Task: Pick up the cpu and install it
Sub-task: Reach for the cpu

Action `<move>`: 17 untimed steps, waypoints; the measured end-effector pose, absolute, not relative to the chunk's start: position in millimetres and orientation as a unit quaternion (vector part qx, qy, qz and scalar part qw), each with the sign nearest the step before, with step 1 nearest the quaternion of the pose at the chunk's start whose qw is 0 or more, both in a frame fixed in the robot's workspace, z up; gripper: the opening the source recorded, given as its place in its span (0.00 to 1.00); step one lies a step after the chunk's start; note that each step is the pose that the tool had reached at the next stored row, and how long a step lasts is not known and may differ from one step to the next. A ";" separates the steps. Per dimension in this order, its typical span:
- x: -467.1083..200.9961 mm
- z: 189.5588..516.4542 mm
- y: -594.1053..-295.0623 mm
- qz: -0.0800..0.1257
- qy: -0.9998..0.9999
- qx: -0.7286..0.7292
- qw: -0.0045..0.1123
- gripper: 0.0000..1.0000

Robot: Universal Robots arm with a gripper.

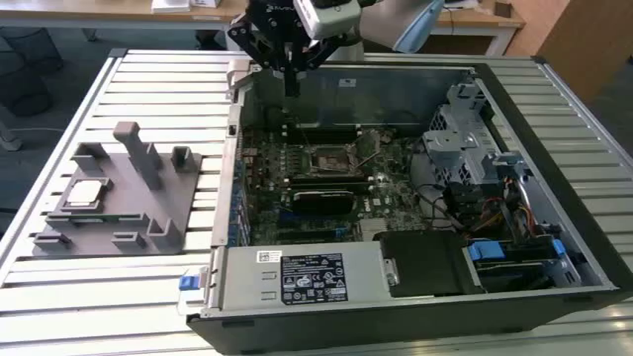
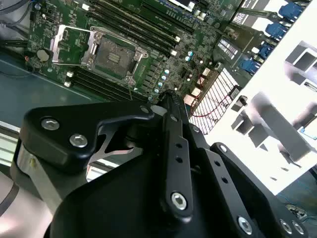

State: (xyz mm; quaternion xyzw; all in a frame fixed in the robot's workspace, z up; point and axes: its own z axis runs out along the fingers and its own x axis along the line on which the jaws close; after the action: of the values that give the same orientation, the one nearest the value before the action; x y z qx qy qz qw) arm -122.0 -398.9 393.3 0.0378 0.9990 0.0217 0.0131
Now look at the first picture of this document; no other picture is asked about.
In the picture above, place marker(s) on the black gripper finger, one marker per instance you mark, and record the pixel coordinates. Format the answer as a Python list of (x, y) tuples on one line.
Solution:
[(247, 37), (322, 52)]

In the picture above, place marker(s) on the metal locking lever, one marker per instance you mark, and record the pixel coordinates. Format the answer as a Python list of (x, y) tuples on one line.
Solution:
[(368, 158), (307, 139)]

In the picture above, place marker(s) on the silver CPU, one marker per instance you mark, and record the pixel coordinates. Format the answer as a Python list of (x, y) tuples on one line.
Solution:
[(86, 193)]

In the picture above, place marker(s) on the CPU socket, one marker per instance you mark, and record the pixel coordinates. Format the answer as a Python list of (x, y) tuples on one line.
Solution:
[(328, 161)]

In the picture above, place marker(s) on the wooden desk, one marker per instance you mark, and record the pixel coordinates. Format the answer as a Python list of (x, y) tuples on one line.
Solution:
[(208, 16)]

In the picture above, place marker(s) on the white box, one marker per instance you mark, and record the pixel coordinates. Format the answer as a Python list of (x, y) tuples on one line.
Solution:
[(204, 3), (171, 6)]

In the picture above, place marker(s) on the round coin battery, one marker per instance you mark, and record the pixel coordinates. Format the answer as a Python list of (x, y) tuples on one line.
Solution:
[(388, 136)]

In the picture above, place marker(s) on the silver drive cage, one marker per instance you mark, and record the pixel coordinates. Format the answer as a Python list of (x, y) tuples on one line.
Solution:
[(447, 146)]

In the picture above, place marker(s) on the green motherboard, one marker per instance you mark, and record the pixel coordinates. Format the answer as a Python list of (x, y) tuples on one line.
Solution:
[(396, 174)]

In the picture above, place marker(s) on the green RAM stick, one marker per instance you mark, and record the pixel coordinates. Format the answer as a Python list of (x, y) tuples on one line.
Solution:
[(328, 188), (111, 219)]

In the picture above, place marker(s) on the black graphics card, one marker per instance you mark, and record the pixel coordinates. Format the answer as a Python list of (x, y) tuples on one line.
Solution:
[(322, 204)]

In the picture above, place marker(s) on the blue expansion slot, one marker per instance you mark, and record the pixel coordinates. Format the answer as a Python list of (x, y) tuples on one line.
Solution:
[(286, 216)]

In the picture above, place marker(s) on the silver chipset heatsink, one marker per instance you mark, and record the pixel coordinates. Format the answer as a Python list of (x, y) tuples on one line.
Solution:
[(373, 227)]

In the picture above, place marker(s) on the black expansion slot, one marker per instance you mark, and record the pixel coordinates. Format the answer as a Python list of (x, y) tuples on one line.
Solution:
[(307, 236)]

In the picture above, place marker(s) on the grey plastic parts rack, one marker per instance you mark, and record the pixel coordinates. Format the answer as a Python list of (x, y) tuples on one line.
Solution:
[(123, 196)]

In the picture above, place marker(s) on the wooden cabinet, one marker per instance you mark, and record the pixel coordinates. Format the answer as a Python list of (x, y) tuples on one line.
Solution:
[(584, 37)]

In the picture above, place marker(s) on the black plastic shroud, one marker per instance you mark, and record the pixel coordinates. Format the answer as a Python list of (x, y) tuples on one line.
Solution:
[(425, 265)]

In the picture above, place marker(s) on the silver power supply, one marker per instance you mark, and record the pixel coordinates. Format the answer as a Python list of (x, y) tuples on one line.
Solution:
[(243, 274)]

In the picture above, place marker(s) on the hard disk in blue carrier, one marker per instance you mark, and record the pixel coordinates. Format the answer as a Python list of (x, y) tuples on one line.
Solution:
[(487, 252)]

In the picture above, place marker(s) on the blue case latch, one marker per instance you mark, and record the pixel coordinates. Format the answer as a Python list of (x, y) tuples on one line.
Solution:
[(188, 283)]

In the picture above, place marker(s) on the black PC case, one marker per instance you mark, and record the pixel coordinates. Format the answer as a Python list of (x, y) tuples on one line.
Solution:
[(346, 326)]

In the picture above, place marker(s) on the silver disk bay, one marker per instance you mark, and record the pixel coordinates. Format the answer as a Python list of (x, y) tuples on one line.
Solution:
[(568, 272)]

